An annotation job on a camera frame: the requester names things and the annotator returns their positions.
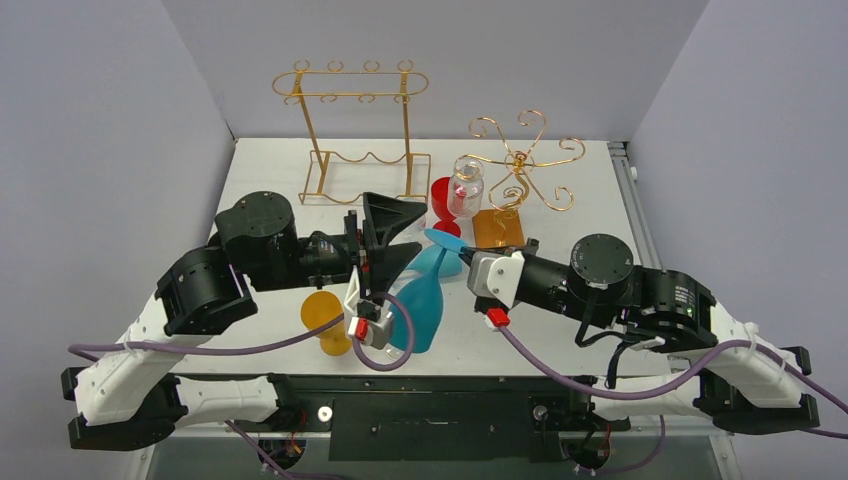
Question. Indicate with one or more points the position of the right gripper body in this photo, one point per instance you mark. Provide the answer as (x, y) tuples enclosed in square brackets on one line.
[(536, 277)]

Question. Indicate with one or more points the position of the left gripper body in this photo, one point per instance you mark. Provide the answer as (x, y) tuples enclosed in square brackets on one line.
[(329, 259)]

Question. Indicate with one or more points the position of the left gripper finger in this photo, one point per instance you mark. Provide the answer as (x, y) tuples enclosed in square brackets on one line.
[(386, 217), (387, 262)]

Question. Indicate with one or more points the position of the blue plastic goblet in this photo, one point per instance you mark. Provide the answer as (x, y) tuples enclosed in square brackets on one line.
[(427, 259), (422, 296)]

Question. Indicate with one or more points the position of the gold hook rack wooden base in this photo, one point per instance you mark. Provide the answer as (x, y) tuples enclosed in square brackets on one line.
[(510, 193)]

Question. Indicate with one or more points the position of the clear patterned wine glass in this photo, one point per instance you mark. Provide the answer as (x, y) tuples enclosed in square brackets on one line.
[(465, 187)]

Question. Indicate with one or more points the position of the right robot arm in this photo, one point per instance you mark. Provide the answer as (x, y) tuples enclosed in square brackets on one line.
[(736, 380)]

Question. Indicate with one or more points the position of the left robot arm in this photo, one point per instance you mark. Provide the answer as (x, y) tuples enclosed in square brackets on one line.
[(129, 397)]

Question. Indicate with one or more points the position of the orange plastic goblet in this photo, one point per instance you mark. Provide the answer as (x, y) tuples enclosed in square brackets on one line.
[(319, 309)]

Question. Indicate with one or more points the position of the red plastic goblet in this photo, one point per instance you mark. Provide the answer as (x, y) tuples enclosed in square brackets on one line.
[(446, 221)]

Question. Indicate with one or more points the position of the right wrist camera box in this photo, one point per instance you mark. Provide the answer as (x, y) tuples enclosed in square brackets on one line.
[(495, 314)]

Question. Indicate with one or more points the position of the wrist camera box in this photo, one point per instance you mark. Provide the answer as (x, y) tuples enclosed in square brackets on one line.
[(495, 314), (368, 322)]

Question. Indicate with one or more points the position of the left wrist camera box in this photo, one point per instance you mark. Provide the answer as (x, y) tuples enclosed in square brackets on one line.
[(368, 322)]

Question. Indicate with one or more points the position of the tall gold wire glass rack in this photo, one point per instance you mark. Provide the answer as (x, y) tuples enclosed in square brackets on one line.
[(407, 83)]

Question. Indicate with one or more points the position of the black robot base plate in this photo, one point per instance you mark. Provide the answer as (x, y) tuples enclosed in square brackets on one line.
[(441, 418)]

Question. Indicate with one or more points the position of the aluminium table frame rail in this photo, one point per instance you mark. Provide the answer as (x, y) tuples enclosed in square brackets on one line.
[(681, 420)]

